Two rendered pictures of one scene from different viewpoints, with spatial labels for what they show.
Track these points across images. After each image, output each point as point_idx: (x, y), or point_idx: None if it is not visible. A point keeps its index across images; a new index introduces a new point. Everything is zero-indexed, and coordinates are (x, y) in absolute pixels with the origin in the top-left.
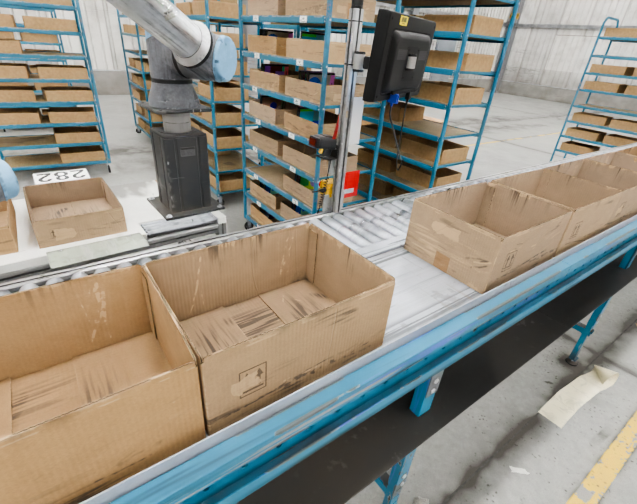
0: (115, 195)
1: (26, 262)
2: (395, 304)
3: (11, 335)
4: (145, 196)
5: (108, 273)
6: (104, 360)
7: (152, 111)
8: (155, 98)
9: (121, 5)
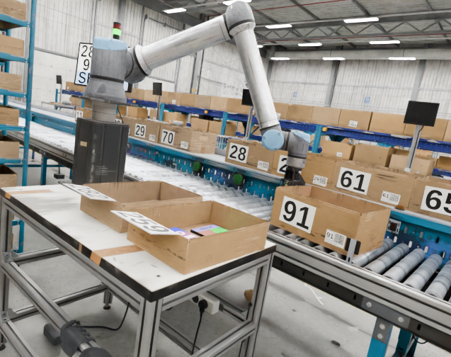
0: (69, 206)
1: None
2: None
3: (304, 168)
4: (73, 197)
5: (283, 150)
6: None
7: (129, 105)
8: (122, 95)
9: (200, 50)
